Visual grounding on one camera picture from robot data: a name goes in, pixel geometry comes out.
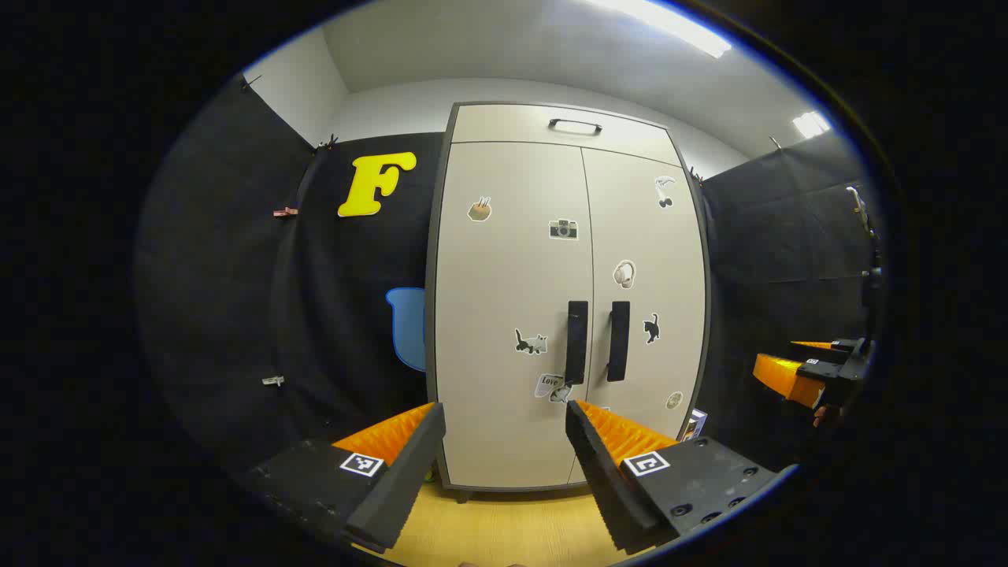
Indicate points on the beige double-door shoe cabinet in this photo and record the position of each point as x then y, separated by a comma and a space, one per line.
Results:
504, 124

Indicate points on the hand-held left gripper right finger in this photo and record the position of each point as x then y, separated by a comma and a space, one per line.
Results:
606, 480

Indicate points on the long ceiling light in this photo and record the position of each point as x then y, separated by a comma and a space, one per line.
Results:
669, 22

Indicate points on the headphone sticker shoe cabinet door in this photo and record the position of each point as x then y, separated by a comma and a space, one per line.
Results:
654, 252

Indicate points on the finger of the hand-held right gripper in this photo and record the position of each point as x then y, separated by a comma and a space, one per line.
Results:
783, 378
819, 345

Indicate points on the pink clothespin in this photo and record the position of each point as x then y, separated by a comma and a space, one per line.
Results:
285, 212

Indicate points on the white cardboard box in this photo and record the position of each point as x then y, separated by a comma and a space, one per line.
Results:
694, 424

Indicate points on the black backdrop cloth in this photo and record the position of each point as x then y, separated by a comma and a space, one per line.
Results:
236, 276

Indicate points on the small ceiling light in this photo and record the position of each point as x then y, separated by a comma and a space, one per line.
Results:
811, 124

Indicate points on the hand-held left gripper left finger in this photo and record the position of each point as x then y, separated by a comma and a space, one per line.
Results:
402, 480

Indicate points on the camera sticker shoe cabinet door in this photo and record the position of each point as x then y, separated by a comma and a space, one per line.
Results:
504, 276

